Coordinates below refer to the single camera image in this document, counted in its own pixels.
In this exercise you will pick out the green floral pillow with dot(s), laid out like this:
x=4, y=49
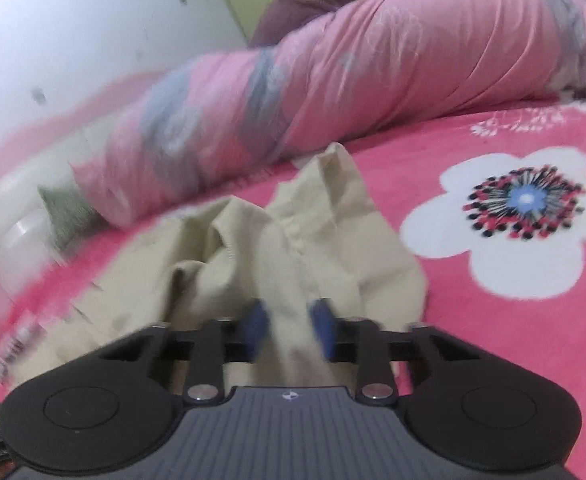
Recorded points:
x=70, y=210

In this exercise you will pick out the pink grey floral quilt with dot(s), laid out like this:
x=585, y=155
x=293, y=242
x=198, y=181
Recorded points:
x=373, y=60

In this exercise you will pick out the white pink bed headboard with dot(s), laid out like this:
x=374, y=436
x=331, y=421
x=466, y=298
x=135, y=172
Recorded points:
x=18, y=200

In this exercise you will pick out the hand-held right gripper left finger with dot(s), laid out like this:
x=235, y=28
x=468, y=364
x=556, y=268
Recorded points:
x=254, y=327

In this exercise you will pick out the pale yellow wardrobe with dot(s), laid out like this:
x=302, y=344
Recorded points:
x=238, y=0

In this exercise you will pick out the beige pants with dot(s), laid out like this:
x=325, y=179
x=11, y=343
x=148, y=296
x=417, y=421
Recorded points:
x=253, y=250

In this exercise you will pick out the pink floral bed blanket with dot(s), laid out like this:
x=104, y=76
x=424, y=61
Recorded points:
x=473, y=335

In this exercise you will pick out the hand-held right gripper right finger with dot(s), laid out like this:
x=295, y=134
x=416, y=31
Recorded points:
x=323, y=327

